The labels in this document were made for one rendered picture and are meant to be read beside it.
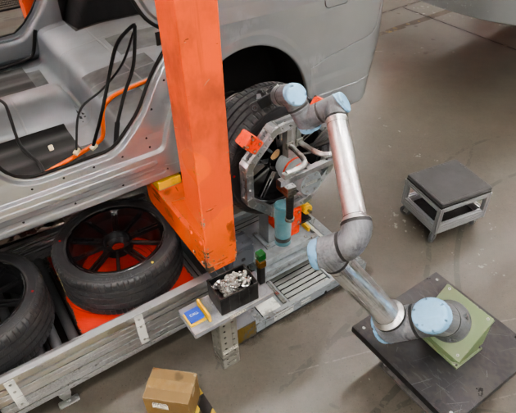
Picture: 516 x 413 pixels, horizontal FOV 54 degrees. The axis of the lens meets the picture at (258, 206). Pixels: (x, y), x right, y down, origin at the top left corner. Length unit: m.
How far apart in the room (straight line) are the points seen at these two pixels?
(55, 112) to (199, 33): 1.56
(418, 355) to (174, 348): 1.26
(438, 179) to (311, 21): 1.32
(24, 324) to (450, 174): 2.60
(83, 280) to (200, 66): 1.25
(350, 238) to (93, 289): 1.32
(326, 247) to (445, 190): 1.60
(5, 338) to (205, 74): 1.44
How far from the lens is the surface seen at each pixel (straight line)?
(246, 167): 2.33
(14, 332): 2.54
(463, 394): 2.48
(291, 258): 3.00
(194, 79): 1.87
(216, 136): 2.02
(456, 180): 3.46
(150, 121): 2.52
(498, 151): 4.48
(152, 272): 2.57
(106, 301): 2.64
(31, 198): 2.50
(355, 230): 1.84
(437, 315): 2.25
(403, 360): 2.50
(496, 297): 3.28
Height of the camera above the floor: 2.35
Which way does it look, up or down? 41 degrees down
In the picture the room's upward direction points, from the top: 2 degrees counter-clockwise
